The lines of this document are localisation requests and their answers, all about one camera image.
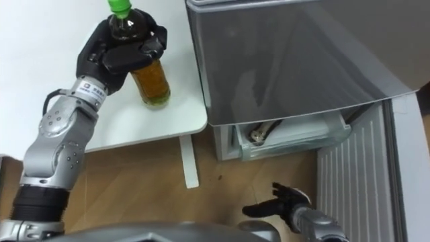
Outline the clear fridge drawer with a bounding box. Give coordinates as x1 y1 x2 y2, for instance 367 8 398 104
234 112 352 161

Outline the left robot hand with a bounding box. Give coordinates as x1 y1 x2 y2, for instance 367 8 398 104
75 8 168 96

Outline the grey fridge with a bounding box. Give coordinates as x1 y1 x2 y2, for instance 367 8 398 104
185 0 430 162

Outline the open grey fridge door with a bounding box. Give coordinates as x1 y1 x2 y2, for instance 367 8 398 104
315 93 430 242

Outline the robot body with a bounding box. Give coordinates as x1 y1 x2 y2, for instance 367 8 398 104
40 220 280 242

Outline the tea bottle with green cap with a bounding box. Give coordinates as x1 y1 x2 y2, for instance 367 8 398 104
107 0 171 110

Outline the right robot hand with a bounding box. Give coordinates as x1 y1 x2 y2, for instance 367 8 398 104
241 181 312 233

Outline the white desk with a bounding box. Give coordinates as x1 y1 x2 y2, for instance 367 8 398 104
0 0 208 190

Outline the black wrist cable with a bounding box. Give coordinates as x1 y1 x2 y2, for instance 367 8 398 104
42 88 73 117

